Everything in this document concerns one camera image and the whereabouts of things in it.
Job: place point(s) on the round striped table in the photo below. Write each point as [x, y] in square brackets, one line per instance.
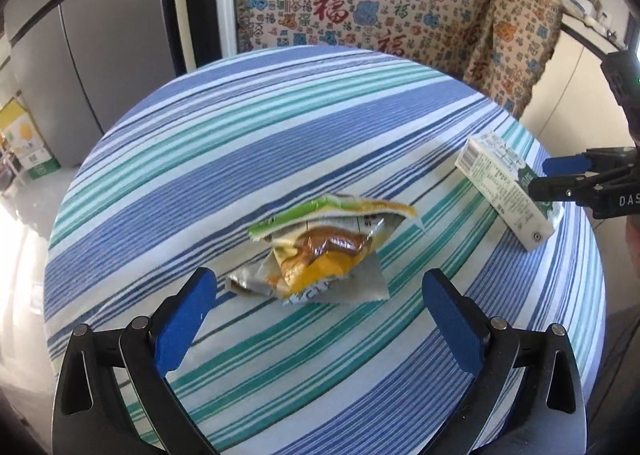
[250, 135]

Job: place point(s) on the grey refrigerator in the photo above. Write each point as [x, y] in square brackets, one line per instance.
[90, 35]

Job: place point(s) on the cream kitchen counter cabinet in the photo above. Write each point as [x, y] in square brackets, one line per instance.
[565, 85]

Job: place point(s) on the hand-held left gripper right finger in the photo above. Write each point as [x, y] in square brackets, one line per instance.
[455, 330]

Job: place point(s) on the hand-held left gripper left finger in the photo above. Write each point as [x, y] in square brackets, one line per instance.
[182, 325]

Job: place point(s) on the yellow green cardboard box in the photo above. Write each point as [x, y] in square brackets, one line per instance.
[25, 140]

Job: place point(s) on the white green milk carton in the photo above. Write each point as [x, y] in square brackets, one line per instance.
[505, 190]

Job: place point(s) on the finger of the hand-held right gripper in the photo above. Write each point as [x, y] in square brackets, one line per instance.
[560, 189]
[565, 166]

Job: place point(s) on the yellow bread wrapper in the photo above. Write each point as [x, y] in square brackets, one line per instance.
[320, 250]

